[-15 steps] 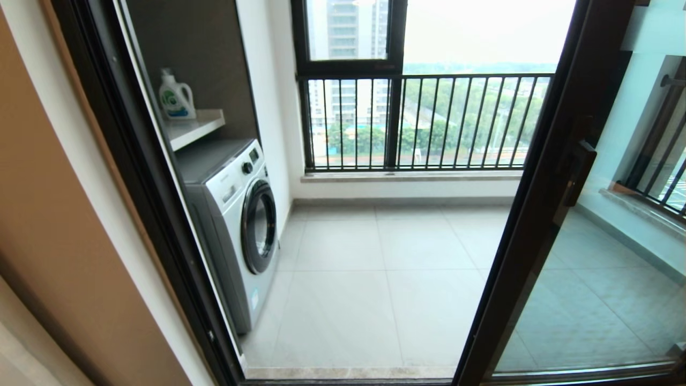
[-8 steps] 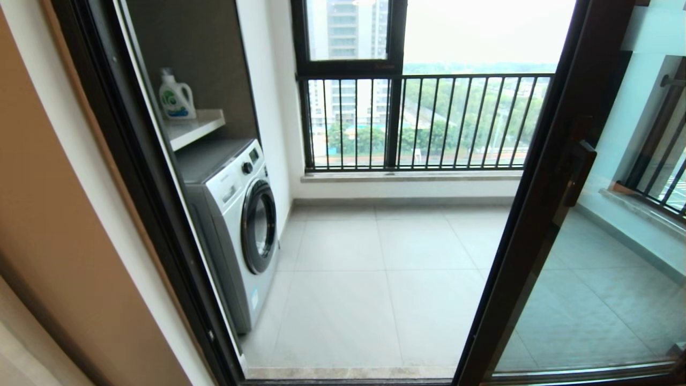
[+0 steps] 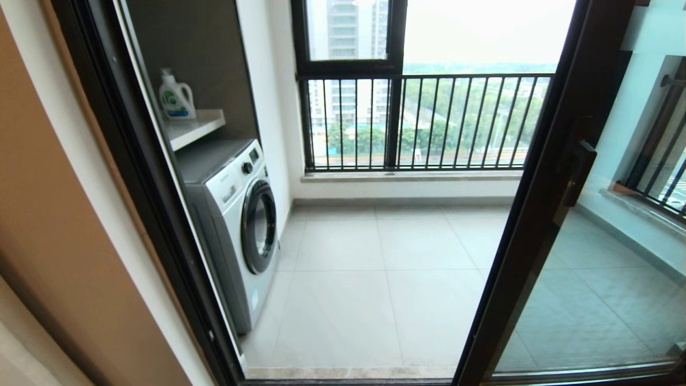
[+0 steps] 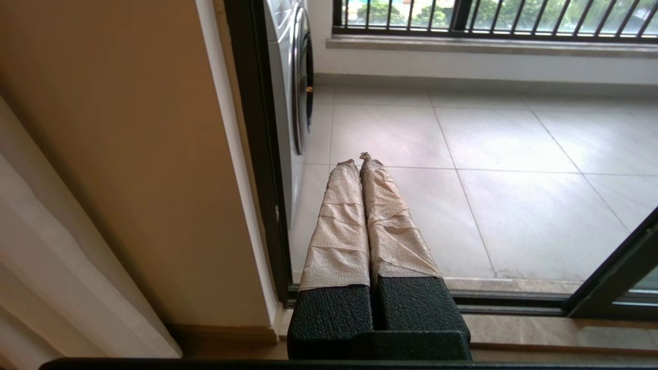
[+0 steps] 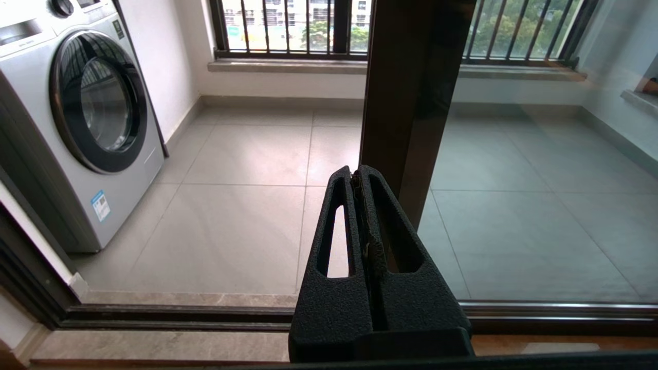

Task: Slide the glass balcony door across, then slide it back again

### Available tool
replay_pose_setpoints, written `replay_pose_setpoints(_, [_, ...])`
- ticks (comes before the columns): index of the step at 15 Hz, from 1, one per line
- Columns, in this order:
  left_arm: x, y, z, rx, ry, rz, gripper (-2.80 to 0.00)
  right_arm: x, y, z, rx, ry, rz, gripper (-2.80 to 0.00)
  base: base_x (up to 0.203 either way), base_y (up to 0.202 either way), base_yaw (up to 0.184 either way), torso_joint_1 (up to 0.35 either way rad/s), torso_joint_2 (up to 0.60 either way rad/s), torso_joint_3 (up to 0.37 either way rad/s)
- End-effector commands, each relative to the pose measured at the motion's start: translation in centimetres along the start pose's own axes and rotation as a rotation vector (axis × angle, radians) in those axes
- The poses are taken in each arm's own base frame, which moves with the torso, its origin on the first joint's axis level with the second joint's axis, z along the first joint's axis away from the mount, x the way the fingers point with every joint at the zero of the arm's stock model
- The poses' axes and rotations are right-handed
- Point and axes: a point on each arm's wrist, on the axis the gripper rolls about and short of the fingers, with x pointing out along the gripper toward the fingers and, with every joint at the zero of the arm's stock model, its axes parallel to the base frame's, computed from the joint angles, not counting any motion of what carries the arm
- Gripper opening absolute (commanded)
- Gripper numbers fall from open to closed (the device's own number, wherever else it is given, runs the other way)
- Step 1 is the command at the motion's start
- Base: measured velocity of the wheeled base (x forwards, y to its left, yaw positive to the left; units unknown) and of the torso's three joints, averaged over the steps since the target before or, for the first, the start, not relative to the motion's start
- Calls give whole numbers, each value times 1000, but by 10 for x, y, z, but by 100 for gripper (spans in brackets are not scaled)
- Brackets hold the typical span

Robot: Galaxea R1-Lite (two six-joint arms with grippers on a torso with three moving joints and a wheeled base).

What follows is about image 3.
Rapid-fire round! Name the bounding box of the dark framed sliding glass door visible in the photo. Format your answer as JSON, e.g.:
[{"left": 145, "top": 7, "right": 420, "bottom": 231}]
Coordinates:
[{"left": 453, "top": 0, "right": 686, "bottom": 386}]

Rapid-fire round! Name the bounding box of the grey stone window sill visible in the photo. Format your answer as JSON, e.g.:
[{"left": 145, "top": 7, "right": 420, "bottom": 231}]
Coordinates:
[
  {"left": 300, "top": 169, "right": 525, "bottom": 184},
  {"left": 599, "top": 182, "right": 686, "bottom": 239}
]

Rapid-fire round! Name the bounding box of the white front-load washing machine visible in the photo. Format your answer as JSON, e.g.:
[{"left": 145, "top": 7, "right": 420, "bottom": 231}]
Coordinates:
[{"left": 174, "top": 138, "right": 280, "bottom": 334}]

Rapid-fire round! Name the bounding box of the white shelf board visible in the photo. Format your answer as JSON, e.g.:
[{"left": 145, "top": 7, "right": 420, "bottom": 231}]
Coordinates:
[{"left": 162, "top": 109, "right": 226, "bottom": 152}]

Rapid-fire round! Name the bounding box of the black metal balcony railing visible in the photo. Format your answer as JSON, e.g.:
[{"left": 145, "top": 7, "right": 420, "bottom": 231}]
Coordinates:
[
  {"left": 616, "top": 59, "right": 686, "bottom": 220},
  {"left": 305, "top": 72, "right": 555, "bottom": 171}
]

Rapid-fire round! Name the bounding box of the white detergent bottle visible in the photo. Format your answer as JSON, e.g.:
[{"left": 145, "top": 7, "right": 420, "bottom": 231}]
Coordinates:
[{"left": 157, "top": 68, "right": 196, "bottom": 120}]

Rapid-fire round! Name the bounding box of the brown cabinet back panel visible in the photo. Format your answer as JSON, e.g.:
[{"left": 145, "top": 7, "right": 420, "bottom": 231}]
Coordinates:
[{"left": 124, "top": 0, "right": 260, "bottom": 143}]

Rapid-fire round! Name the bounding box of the dark framed glass door panel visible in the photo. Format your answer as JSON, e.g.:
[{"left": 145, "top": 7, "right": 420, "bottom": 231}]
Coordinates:
[{"left": 485, "top": 0, "right": 686, "bottom": 382}]

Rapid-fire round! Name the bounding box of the black window frame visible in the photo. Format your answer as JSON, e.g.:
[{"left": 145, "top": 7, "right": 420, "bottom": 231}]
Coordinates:
[{"left": 289, "top": 0, "right": 408, "bottom": 172}]

